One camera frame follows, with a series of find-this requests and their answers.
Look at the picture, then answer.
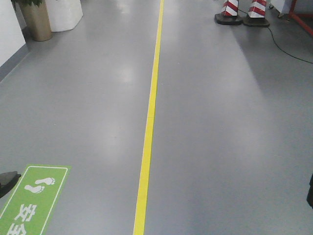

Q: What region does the brake pad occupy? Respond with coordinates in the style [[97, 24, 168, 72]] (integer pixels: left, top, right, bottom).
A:
[[0, 171, 21, 198], [306, 175, 313, 208]]

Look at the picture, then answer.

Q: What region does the yellow floor line tape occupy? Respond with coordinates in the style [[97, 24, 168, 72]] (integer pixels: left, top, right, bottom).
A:
[[133, 0, 164, 235]]

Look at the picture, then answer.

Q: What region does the red white traffic cone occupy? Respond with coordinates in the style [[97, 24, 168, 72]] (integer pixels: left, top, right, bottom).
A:
[[243, 0, 270, 27], [214, 0, 243, 25]]

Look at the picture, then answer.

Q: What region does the green safety floor sticker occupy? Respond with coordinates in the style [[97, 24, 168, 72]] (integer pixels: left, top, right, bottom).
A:
[[0, 164, 71, 235]]

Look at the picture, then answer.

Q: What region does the near potted plant gold pot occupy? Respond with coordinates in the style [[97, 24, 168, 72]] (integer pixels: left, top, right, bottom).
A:
[[11, 0, 52, 42]]

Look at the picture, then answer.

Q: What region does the white curved pedestal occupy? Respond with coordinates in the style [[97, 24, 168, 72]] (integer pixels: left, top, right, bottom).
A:
[[45, 0, 83, 32]]

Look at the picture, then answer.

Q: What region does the black floor cable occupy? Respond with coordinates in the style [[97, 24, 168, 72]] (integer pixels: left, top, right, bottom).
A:
[[238, 8, 313, 65]]

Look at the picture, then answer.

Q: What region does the red metal frame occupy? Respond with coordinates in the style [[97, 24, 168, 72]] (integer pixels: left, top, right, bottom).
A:
[[288, 0, 313, 36]]

